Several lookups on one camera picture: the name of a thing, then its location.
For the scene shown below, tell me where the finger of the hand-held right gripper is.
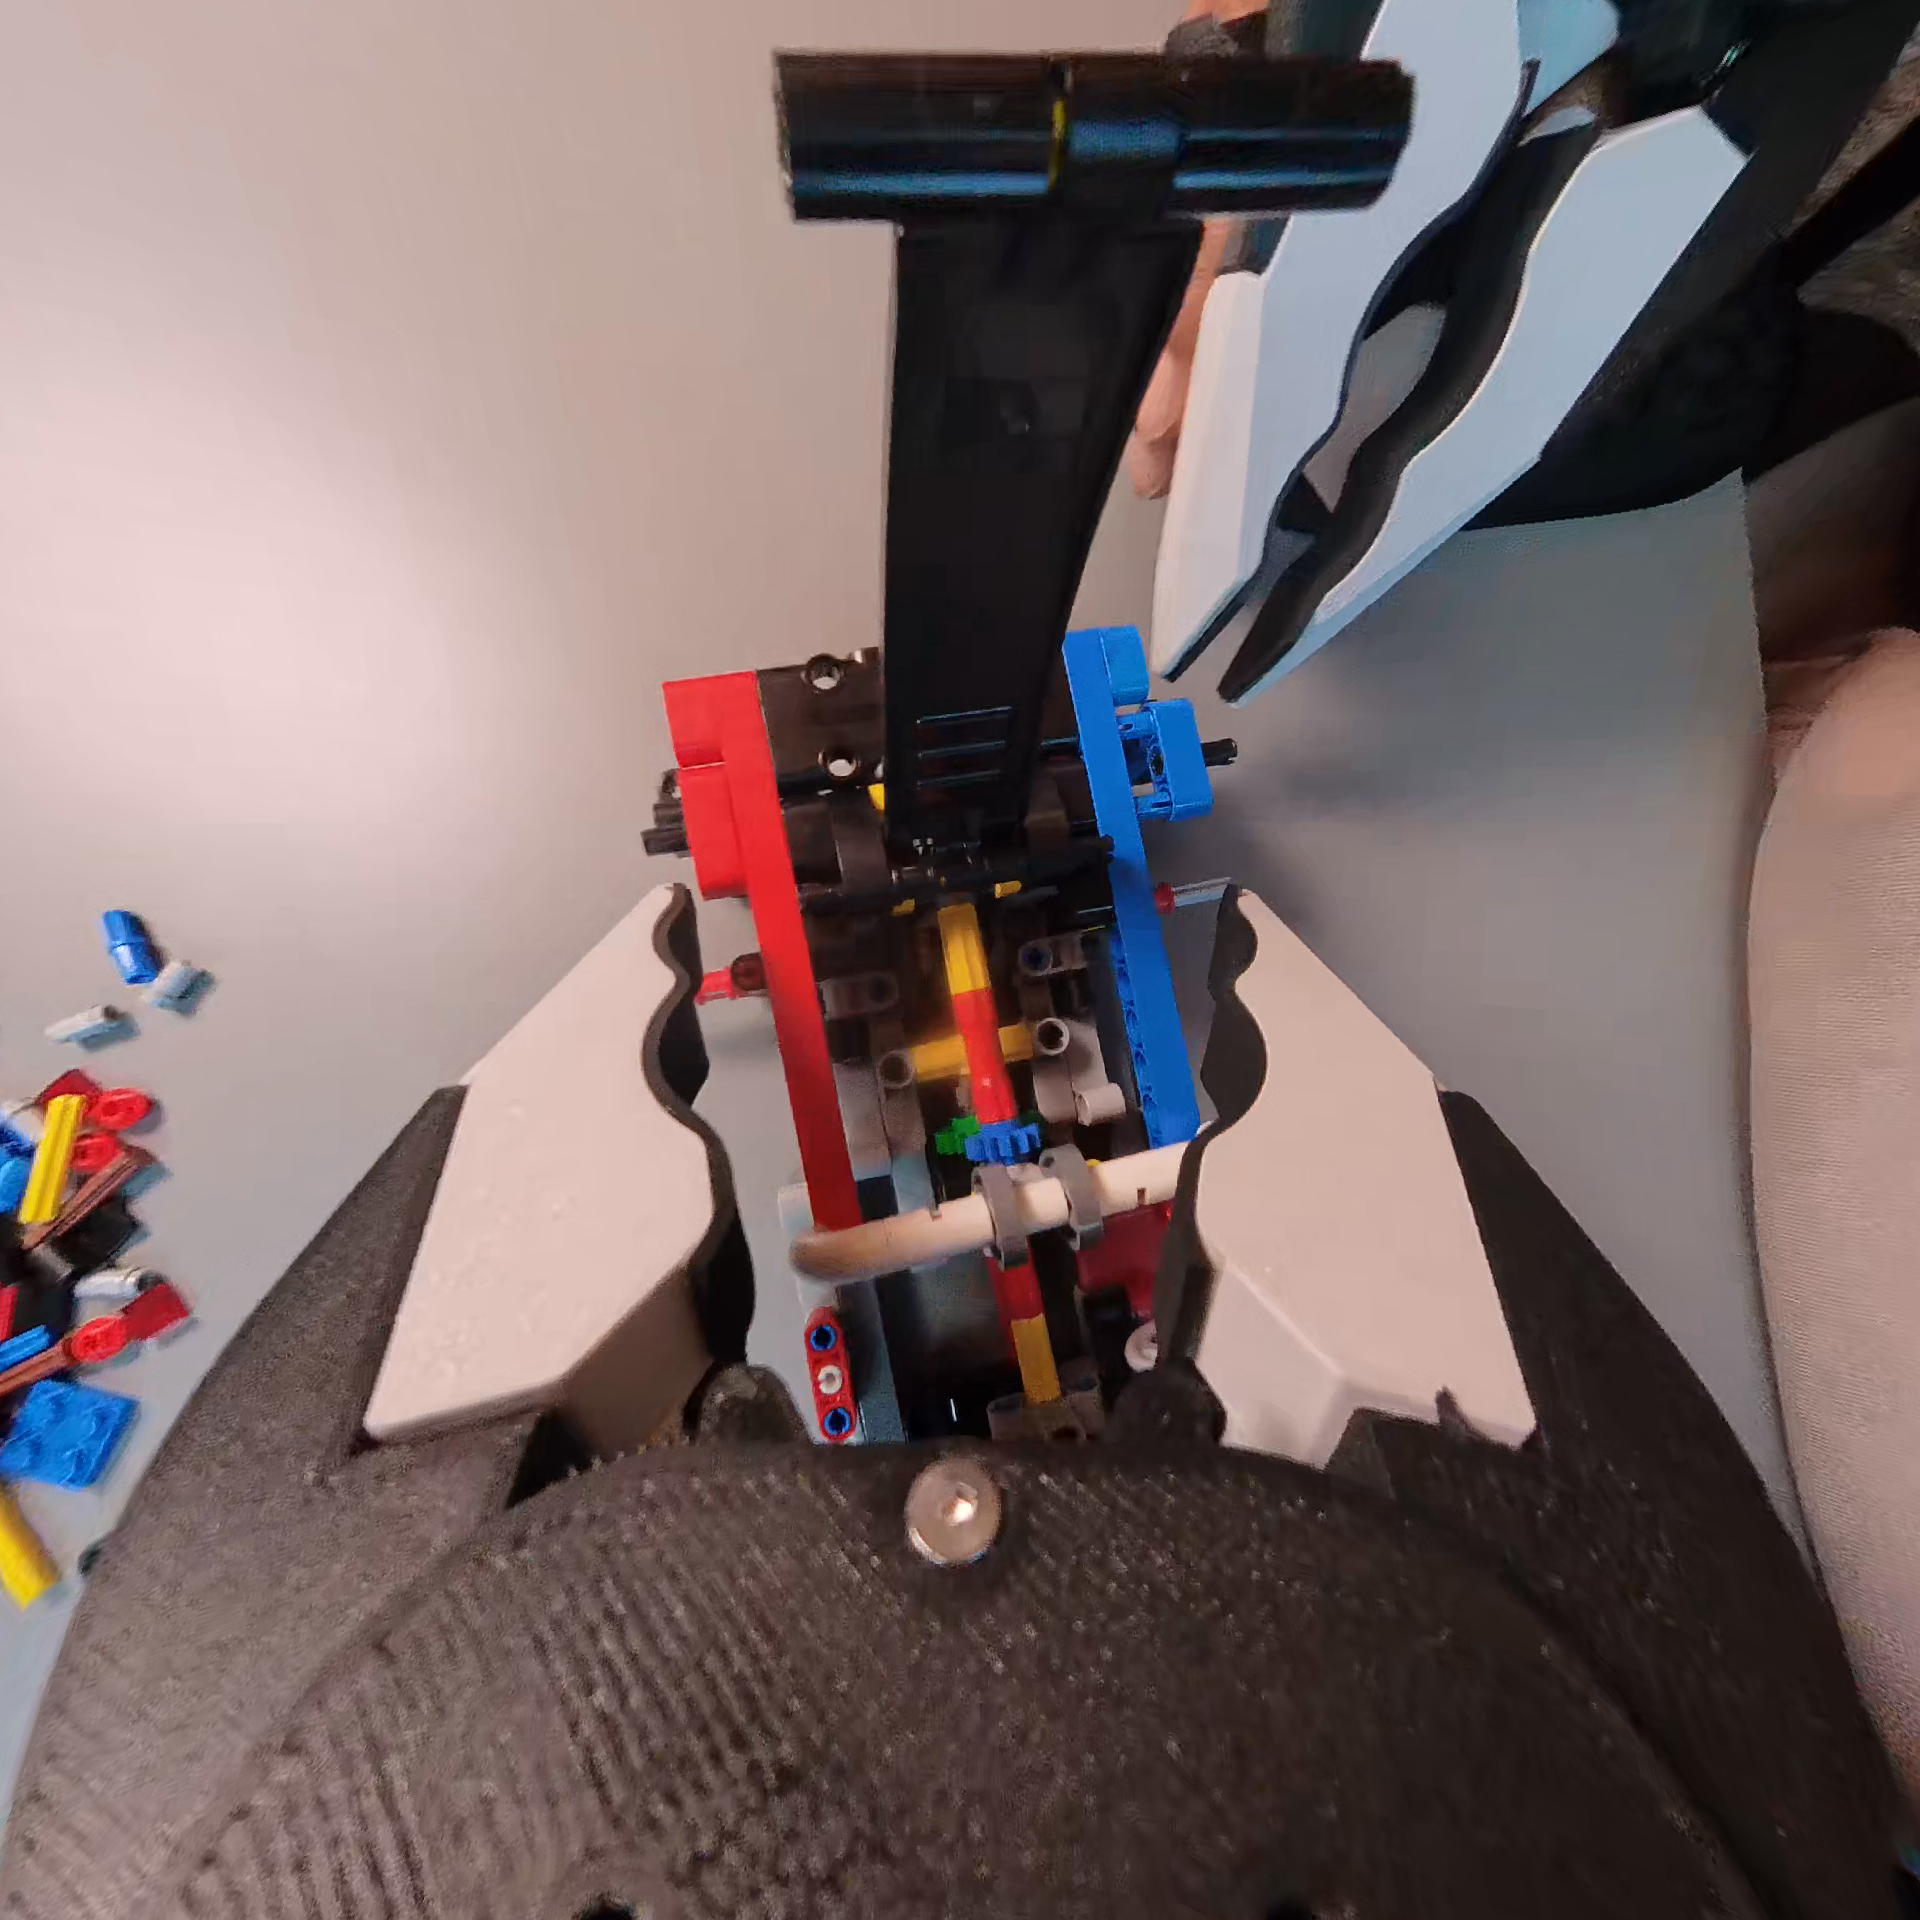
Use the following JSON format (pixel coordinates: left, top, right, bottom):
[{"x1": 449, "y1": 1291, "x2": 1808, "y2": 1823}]
[
  {"x1": 1218, "y1": 111, "x2": 1753, "y2": 707},
  {"x1": 1151, "y1": 0, "x2": 1624, "y2": 680}
]

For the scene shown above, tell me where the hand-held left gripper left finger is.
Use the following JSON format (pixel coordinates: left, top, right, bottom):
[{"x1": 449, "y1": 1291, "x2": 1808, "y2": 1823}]
[{"x1": 363, "y1": 882, "x2": 751, "y2": 1448}]

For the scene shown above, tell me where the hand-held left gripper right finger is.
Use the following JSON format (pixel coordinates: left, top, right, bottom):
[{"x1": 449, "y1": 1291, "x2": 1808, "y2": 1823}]
[{"x1": 1155, "y1": 882, "x2": 1538, "y2": 1468}]

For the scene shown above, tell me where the lego car model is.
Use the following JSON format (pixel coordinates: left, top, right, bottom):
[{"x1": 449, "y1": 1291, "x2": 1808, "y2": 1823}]
[{"x1": 641, "y1": 48, "x2": 1418, "y2": 1448}]

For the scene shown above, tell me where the pile of mixed lego pieces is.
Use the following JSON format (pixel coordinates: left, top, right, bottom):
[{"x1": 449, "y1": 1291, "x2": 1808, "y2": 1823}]
[{"x1": 0, "y1": 906, "x2": 220, "y2": 1611}]

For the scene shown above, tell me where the person's right hand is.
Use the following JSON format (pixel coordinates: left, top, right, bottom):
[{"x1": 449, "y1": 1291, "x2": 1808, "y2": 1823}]
[{"x1": 1126, "y1": 210, "x2": 1223, "y2": 501}]

